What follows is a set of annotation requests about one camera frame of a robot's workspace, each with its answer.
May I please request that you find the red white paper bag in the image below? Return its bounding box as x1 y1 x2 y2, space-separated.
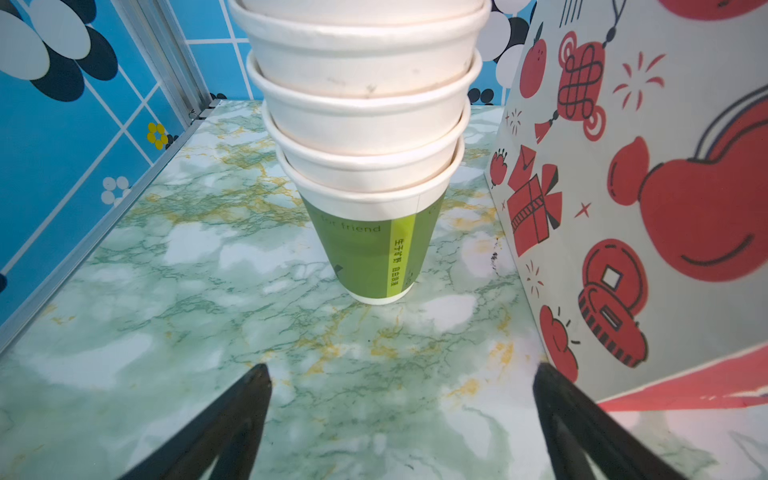
487 1 767 411

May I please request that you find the green paper cup stack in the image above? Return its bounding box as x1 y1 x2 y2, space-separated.
230 1 491 305

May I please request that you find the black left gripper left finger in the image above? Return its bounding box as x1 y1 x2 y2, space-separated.
122 364 272 479

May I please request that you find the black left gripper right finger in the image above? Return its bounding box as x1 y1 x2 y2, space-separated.
533 363 682 479

